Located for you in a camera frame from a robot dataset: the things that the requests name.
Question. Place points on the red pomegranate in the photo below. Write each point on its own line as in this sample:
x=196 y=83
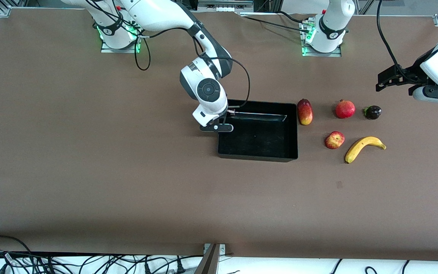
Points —
x=345 y=109

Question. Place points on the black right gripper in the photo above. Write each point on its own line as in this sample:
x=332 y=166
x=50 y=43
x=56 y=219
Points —
x=231 y=111

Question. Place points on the black plastic box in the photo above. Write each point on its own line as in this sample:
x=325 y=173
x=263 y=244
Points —
x=257 y=140

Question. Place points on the red yellow mango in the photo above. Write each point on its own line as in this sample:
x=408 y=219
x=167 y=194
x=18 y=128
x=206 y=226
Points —
x=304 y=112

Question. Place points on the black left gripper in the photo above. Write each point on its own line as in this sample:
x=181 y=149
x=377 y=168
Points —
x=410 y=74

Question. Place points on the grey metal device box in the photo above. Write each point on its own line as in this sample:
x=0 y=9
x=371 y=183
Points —
x=224 y=3

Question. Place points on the dark purple mangosteen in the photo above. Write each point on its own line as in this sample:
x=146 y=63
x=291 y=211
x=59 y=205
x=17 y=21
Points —
x=373 y=112

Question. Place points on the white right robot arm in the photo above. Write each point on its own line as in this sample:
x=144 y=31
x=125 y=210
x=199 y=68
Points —
x=158 y=15

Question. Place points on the red yellow apple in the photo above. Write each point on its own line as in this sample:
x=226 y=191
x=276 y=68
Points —
x=334 y=140

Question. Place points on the yellow banana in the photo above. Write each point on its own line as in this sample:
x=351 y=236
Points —
x=359 y=148

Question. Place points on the large table cover sheet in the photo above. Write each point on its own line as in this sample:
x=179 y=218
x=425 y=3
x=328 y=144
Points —
x=127 y=198

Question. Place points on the silver corner bracket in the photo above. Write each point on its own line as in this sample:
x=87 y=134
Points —
x=222 y=249

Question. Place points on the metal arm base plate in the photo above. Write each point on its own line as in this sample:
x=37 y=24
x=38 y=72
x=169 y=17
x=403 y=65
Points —
x=120 y=50
x=323 y=54

